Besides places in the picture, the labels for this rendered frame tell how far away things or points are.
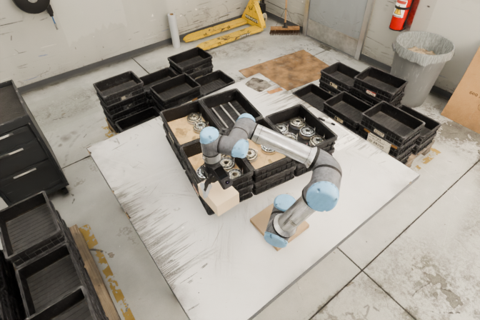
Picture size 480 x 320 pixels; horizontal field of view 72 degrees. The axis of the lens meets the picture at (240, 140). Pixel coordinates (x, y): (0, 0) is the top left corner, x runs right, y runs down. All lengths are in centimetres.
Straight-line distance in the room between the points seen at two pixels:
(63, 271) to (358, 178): 191
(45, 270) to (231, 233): 120
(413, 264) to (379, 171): 83
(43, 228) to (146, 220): 76
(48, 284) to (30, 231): 37
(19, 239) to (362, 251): 233
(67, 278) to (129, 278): 48
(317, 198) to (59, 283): 166
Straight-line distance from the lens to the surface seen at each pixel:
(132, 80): 361
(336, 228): 195
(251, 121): 138
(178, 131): 228
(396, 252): 283
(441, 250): 298
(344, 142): 243
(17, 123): 279
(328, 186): 128
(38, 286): 243
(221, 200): 148
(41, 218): 258
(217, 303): 172
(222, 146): 128
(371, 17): 472
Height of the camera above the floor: 229
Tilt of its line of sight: 42 degrees down
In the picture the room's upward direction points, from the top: 2 degrees counter-clockwise
